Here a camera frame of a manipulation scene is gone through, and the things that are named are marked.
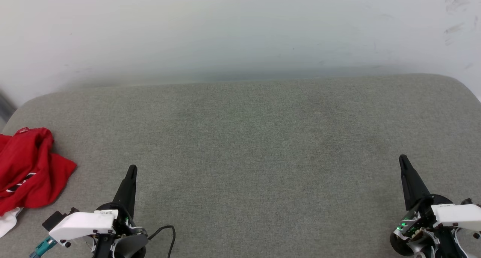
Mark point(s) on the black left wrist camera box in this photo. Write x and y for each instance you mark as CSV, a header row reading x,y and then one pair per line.
x,y
56,218

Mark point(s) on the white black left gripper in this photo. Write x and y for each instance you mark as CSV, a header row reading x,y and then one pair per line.
x,y
86,224

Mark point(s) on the grey fabric sofa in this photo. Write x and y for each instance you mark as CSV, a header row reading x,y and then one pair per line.
x,y
244,156

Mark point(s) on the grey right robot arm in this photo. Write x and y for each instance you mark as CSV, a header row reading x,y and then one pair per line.
x,y
404,246

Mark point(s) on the red white basketball jersey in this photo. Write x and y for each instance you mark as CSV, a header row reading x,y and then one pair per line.
x,y
26,168

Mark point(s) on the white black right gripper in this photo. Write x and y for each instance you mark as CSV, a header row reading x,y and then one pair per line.
x,y
454,216

